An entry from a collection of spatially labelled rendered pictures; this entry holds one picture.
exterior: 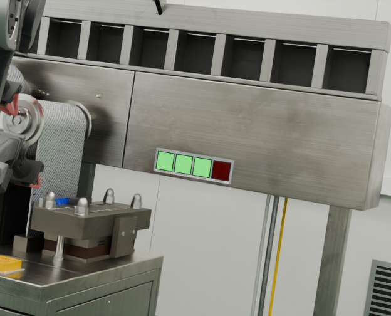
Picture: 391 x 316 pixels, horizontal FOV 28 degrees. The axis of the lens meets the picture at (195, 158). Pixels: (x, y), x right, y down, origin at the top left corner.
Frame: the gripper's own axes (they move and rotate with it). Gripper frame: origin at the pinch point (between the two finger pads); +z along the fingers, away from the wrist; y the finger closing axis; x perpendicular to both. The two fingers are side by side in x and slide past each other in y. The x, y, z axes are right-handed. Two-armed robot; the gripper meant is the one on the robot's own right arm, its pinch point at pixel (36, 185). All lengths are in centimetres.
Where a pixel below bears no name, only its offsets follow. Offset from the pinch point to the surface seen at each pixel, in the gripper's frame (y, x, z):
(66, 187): 0.3, 6.4, 13.6
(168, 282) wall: -67, 60, 269
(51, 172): 0.3, 6.2, 3.6
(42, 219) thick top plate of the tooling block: 7.4, -9.7, -1.7
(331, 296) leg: 76, 4, 51
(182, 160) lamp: 29.5, 24.7, 19.9
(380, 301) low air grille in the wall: 62, 75, 258
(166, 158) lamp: 24.4, 24.5, 20.1
